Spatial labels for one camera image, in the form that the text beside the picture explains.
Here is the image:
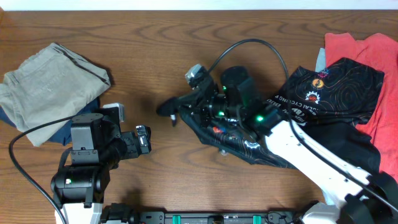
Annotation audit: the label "black cycling jersey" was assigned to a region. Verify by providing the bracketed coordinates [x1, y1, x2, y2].
[179, 57, 386, 174]

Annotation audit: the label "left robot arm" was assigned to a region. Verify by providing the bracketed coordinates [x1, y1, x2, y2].
[51, 104, 151, 223]

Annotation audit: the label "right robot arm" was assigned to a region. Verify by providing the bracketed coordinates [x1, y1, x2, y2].
[157, 65, 397, 223]

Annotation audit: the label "folded navy garment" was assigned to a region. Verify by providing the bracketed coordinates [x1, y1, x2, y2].
[0, 96, 101, 147]

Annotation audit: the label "folded khaki trousers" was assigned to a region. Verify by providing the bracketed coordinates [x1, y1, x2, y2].
[1, 43, 111, 147]

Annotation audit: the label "light grey garment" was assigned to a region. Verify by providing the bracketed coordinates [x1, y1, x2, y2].
[315, 48, 326, 72]

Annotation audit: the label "red shirt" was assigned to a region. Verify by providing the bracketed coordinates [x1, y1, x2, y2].
[325, 33, 397, 179]

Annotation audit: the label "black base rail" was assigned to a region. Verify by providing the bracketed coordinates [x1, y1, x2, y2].
[98, 203, 310, 224]

